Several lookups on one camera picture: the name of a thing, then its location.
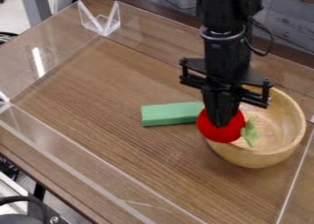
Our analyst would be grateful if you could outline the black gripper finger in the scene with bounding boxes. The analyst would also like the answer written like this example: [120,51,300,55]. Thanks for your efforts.
[220,92,241,126]
[202,90,222,127]

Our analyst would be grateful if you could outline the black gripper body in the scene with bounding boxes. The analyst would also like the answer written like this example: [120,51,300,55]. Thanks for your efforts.
[180,35,274,109]

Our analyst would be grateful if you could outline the red knitted strawberry fruit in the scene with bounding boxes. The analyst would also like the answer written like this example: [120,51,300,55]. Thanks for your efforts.
[197,109,260,147]

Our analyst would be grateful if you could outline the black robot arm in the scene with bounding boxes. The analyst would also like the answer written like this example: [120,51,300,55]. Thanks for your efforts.
[180,0,274,128]

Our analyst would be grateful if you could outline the green rectangular block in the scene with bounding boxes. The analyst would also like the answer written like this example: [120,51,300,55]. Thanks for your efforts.
[142,101,204,127]

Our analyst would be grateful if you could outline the wooden bowl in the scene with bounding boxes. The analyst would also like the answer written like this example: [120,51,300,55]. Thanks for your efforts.
[206,87,307,168]

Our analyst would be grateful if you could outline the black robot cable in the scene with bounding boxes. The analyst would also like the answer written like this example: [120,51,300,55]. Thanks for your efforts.
[244,17,277,57]

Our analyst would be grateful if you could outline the clear acrylic corner bracket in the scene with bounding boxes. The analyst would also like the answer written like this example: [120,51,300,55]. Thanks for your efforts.
[78,0,122,37]

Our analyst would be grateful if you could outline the grey metal post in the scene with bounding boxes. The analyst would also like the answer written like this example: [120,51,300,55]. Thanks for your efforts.
[23,0,53,27]

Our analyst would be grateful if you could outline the black table clamp mount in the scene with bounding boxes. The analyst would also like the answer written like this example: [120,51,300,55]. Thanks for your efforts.
[27,201,71,224]

